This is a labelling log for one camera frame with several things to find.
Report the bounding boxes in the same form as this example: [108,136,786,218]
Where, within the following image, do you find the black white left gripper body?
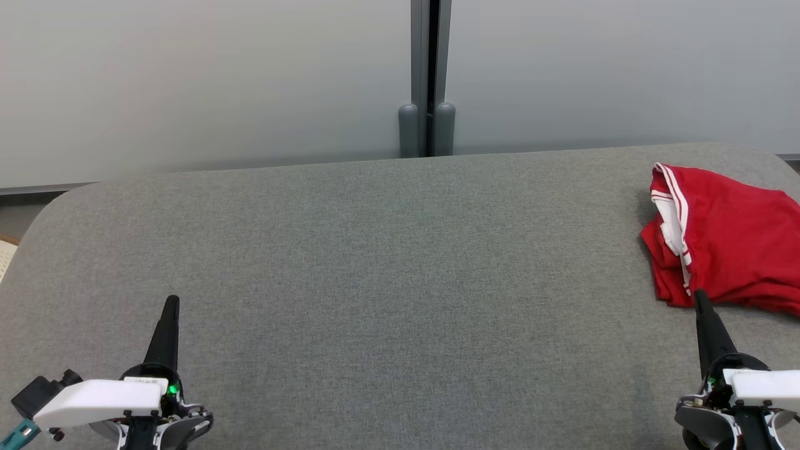
[32,362,184,430]

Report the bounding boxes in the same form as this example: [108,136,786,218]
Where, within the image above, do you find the red basketball jersey white sleeves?
[640,162,800,310]

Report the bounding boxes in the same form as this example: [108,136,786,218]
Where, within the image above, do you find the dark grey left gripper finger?
[143,295,181,371]

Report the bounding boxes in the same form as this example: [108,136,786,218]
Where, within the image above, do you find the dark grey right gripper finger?
[694,289,739,377]

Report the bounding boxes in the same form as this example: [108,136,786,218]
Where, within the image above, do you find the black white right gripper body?
[701,352,800,410]

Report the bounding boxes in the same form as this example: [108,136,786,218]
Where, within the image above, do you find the grey partition post with foot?
[398,0,431,159]
[431,0,457,157]

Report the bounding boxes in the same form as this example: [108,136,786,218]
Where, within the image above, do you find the teal left camera connector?
[0,417,39,448]

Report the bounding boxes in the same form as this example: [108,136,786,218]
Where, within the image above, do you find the beige perforated laundry basket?
[0,234,20,283]

